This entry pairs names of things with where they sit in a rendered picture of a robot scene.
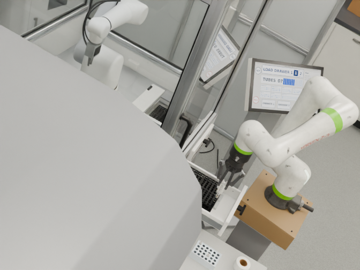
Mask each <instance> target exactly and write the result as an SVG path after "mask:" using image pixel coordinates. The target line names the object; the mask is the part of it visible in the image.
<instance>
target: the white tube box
mask: <svg viewBox="0 0 360 270"><path fill-rule="evenodd" d="M199 242H200V240H199V241H198V242H197V243H196V245H195V247H194V248H193V250H192V251H191V253H190V255H189V257H190V258H192V259H193V260H195V261H197V262H198V263H200V264H201V265H203V266H204V267H206V268H208V269H209V270H213V269H214V268H215V266H216V264H217V263H218V261H219V259H220V258H221V256H222V254H221V253H219V252H217V251H216V250H214V249H213V248H211V247H210V246H208V245H207V244H205V243H202V244H201V245H200V244H199ZM208 253H209V254H210V256H209V257H206V256H207V254H208Z"/></svg>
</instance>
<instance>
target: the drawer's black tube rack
mask: <svg viewBox="0 0 360 270"><path fill-rule="evenodd" d="M191 169H192V171H193V172H194V174H195V173H196V174H195V176H196V178H197V180H198V182H199V184H200V186H201V189H202V208H203V209H205V210H207V211H208V212H211V210H212V209H211V208H210V207H209V205H210V204H211V202H212V200H213V199H214V197H215V196H216V194H217V193H216V192H215V191H216V190H217V186H218V182H217V181H215V180H213V179H211V178H210V177H208V176H206V175H205V174H203V173H201V172H199V171H198V170H196V169H194V168H192V167H191ZM193 169H194V170H193ZM196 171H197V172H196ZM199 173H200V174H199ZM201 176H202V177H201ZM206 177H207V178H206ZM210 179H211V180H210ZM209 181H210V182H209ZM211 182H212V183H211ZM215 184H216V185H215Z"/></svg>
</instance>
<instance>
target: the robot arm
mask: <svg viewBox="0 0 360 270"><path fill-rule="evenodd" d="M318 109H322V111H321V112H319V113H316V114H315V115H314V113H315V112H316V111H317V110H318ZM313 115H314V116H313ZM358 115H359V111H358V107H357V106H356V104H355V103H353V102H352V101H351V100H350V99H348V98H347V97H346V96H344V95H343V94H342V93H341V92H340V91H338V90H337V89H336V88H335V87H334V86H333V85H332V84H331V82H330V81H329V80H328V79H326V78H325V77H322V76H315V77H312V78H310V79H309V80H308V81H307V82H306V83H305V85H304V87H303V89H302V91H301V93H300V95H299V97H298V99H297V100H296V102H295V104H294V105H293V107H292V108H291V110H290V112H289V113H288V114H287V116H286V117H285V118H284V120H283V121H282V122H281V124H280V125H279V126H278V127H277V128H276V130H275V131H274V132H273V133H272V134H271V135H270V134H269V133H268V132H267V131H266V129H265V128H264V127H263V126H262V124H261V123H259V122H258V121H255V120H248V121H245V122H244V123H243V124H242V125H241V126H240V128H239V131H238V135H237V138H236V140H235V142H234V144H233V146H232V148H231V150H230V152H229V154H230V155H229V157H228V159H226V160H225V161H224V160H222V159H221V160H220V162H219V171H218V174H217V179H219V182H218V184H217V185H218V186H219V188H218V189H217V191H216V193H217V192H218V191H219V189H220V187H221V186H222V184H223V182H224V178H225V176H226V174H227V173H228V172H231V175H230V177H229V180H228V181H226V183H225V185H224V186H223V188H222V190H221V192H220V195H221V194H222V192H223V190H224V189H225V190H226V189H227V188H228V186H231V187H233V186H234V185H235V184H236V183H237V182H238V181H239V180H240V179H241V178H242V177H244V176H245V174H246V172H244V171H243V166H244V164H245V163H247V162H248V161H249V159H250V157H251V155H252V154H253V153H254V154H255V155H256V156H257V157H258V159H259V160H260V161H261V162H262V164H264V165H265V166H267V167H271V168H272V169H273V170H274V172H275V173H276V174H277V177H276V179H275V180H274V183H273V184H272V185H270V186H268V187H267V188H266V190H265V192H264V195H265V198H266V200H267V201H268V202H269V203H270V204H271V205H272V206H273V207H275V208H277V209H282V210H284V209H288V211H289V212H290V213H291V214H294V213H295V212H296V211H297V210H301V209H300V208H302V207H303V208H305V209H307V210H308V211H310V212H313V211H314V208H312V207H310V206H308V205H306V204H305V203H304V201H303V200H302V197H301V196H299V195H298V193H299V191H300V190H301V189H302V187H303V186H304V185H305V184H306V182H307V181H308V180H309V178H310V177H311V170H310V168H309V167H308V165H307V164H306V163H304V162H303V161H302V160H301V159H299V158H298V157H297V156H296V155H295V154H296V153H297V152H299V151H301V150H302V149H304V148H306V147H308V146H310V145H312V144H314V143H316V142H318V141H320V140H322V139H325V138H327V137H330V136H333V135H334V134H335V133H338V132H340V131H342V130H344V129H345V128H347V127H349V126H351V125H353V124H354V123H355V122H356V121H357V119H358ZM312 116H313V117H312ZM224 164H225V165H226V169H227V170H226V171H225V172H224V174H223V176H221V174H222V169H223V165H224ZM239 172H240V174H239V175H238V176H237V177H236V178H235V180H234V181H233V182H231V180H232V178H233V176H234V174H236V173H239Z"/></svg>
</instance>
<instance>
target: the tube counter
mask: <svg viewBox="0 0 360 270"><path fill-rule="evenodd" d="M277 85H287V86H297V87H303V80H300V79H291V78H282V77H278V78H277Z"/></svg>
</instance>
